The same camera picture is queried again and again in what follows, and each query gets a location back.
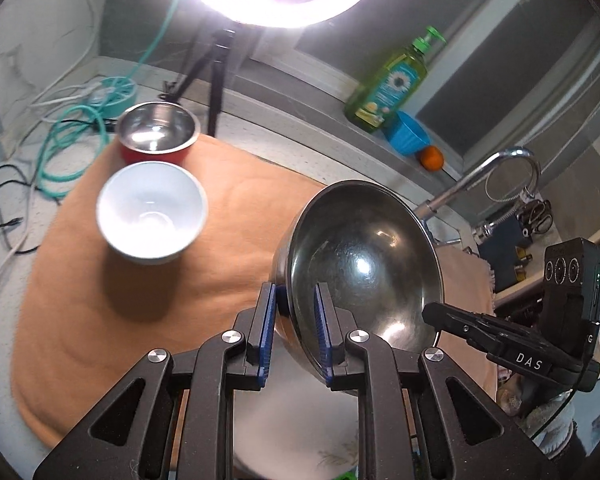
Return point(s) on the black tripod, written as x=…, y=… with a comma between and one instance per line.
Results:
x=215, y=90

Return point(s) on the white ceramic bowl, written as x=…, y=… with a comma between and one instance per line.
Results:
x=150, y=210

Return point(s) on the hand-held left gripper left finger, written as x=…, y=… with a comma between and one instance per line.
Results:
x=266, y=330

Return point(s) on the orange fruit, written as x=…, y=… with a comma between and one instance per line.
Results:
x=432, y=158

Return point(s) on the blue ribbed cup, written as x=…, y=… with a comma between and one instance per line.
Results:
x=405, y=132

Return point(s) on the orange cloth mat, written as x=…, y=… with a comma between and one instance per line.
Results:
x=130, y=335

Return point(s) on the white plate with branch print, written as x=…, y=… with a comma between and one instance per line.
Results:
x=290, y=435

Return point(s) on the dark knife block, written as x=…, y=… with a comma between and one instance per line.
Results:
x=505, y=242

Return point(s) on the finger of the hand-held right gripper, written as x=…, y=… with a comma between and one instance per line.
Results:
x=455, y=322

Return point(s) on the red steel-lined bowl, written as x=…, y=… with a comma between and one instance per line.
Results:
x=155, y=130

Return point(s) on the chrome faucet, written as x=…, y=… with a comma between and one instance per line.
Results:
x=460, y=180

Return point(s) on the green dish soap bottle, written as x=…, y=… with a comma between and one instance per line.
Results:
x=385, y=90

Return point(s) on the large stainless steel bowl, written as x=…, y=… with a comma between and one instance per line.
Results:
x=360, y=260

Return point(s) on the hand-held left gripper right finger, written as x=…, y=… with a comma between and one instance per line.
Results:
x=324, y=330

